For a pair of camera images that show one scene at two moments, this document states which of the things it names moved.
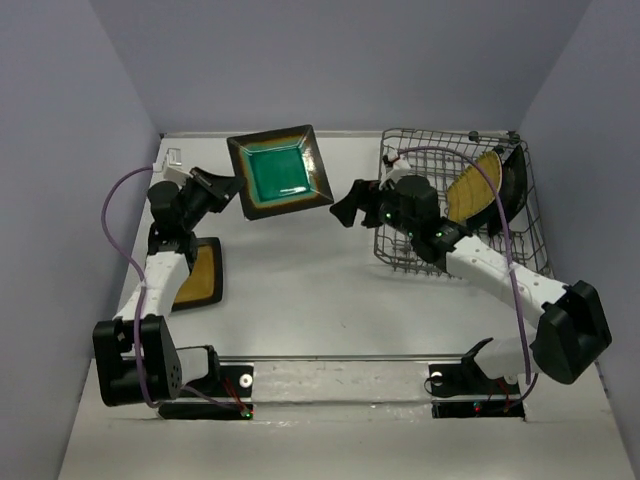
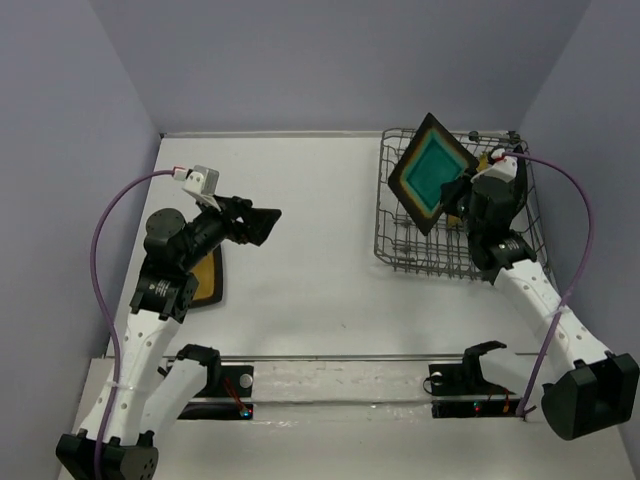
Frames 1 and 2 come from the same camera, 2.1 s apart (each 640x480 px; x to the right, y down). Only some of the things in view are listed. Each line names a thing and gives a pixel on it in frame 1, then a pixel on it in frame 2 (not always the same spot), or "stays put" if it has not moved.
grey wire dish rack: x=440 y=156 stays put
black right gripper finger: x=372 y=218 -> x=450 y=205
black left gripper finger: x=224 y=185 -> x=236 y=207
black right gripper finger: x=346 y=209 -> x=452 y=190
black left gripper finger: x=224 y=197 -> x=260 y=223
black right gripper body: x=388 y=211 -> x=472 y=232
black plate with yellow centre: x=205 y=283 stays put
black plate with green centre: x=280 y=171 -> x=431 y=158
